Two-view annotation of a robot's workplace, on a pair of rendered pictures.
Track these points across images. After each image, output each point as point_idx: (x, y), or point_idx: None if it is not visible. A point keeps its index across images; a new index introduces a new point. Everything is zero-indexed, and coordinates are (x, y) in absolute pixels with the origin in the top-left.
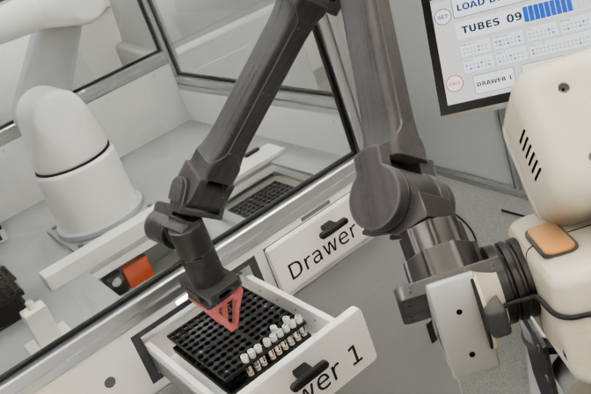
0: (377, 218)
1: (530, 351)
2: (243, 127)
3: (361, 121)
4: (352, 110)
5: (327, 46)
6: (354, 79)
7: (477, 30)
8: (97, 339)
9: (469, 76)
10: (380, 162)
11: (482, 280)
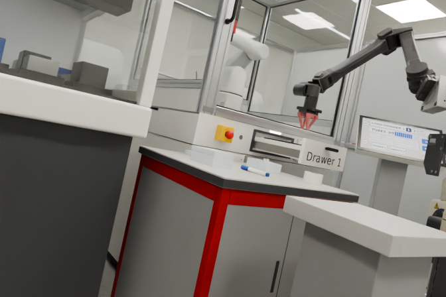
0: (417, 70)
1: (429, 150)
2: (348, 67)
3: (338, 126)
4: (338, 120)
5: (342, 95)
6: (405, 54)
7: (377, 130)
8: (247, 119)
9: (370, 142)
10: (420, 61)
11: None
